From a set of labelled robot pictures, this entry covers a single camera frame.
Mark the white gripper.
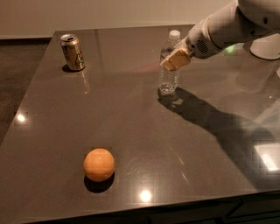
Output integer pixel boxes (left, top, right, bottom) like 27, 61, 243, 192
160, 18, 221, 71

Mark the clear plastic water bottle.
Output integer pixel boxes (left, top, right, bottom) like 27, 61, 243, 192
158, 30, 180, 95

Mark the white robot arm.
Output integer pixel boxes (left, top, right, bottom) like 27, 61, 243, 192
160, 0, 280, 71

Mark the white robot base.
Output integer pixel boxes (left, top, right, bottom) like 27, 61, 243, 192
250, 33, 280, 60

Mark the gold soda can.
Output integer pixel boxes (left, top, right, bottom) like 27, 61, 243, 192
60, 33, 85, 71

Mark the orange fruit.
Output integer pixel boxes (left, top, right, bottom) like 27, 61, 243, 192
83, 148, 115, 182

